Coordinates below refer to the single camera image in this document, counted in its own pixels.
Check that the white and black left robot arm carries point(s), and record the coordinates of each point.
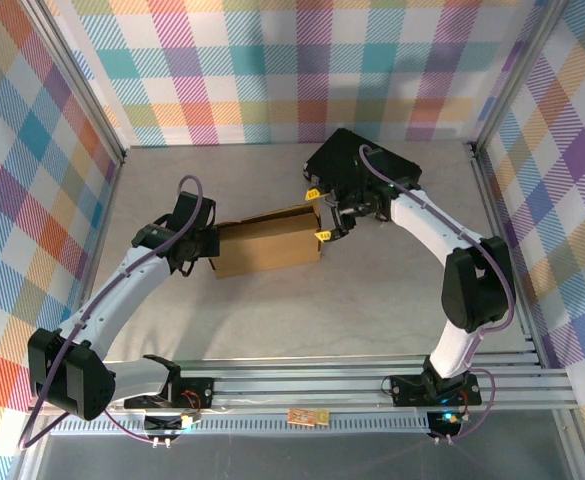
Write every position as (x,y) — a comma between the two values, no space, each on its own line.
(122,295)

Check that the small orange circuit board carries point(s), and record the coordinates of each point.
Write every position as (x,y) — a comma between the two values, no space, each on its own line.
(307,416)

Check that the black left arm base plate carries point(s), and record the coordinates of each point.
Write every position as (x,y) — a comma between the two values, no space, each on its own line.
(197,392)

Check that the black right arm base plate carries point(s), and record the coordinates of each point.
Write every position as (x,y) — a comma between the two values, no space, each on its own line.
(407,390)

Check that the brown cardboard box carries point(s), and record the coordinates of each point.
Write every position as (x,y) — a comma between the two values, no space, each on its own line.
(267,245)

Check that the aluminium mounting rail frame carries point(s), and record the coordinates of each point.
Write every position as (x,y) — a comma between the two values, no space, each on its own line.
(297,385)

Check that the aluminium corner post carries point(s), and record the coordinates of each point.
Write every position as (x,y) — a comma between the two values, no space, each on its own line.
(82,85)
(517,75)

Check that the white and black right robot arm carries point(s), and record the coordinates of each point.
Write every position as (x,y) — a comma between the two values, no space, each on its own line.
(422,225)

